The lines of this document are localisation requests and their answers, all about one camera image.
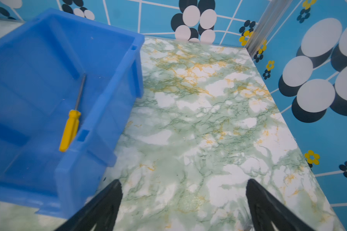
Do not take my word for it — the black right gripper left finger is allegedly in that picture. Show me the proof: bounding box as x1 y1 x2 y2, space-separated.
57 180 123 231

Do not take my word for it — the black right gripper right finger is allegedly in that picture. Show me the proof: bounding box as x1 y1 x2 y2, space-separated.
246 179 313 231

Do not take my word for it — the yellow handled screwdriver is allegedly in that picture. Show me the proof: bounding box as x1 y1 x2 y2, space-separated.
59 73 87 153

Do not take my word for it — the blue plastic bin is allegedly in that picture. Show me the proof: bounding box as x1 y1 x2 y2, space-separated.
0 9 145 218

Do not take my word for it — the aluminium right corner post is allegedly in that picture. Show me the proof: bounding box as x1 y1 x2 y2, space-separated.
245 0 292 57

